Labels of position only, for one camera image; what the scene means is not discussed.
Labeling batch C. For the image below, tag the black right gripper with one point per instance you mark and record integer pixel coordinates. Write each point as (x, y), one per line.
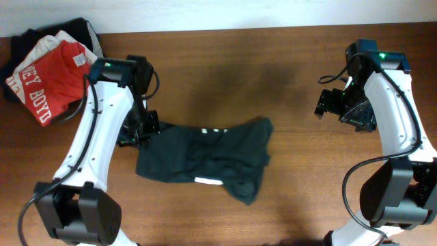
(328, 103)

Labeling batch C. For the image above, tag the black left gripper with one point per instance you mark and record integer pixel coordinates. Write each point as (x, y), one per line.
(147, 126)

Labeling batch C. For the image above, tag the dark green t-shirt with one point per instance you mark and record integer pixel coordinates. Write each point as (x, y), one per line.
(234, 157)

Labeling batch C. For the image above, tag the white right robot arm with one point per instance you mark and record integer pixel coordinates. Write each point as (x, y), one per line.
(401, 194)

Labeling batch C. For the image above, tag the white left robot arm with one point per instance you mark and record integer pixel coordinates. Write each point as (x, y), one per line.
(75, 207)

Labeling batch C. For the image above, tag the red printed folded shirt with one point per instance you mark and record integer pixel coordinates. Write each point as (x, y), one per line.
(47, 86)

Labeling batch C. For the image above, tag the white grey folded shirt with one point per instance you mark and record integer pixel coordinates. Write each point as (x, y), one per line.
(49, 43)

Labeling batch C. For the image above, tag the black folded garment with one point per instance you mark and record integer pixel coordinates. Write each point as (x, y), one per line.
(14, 49)

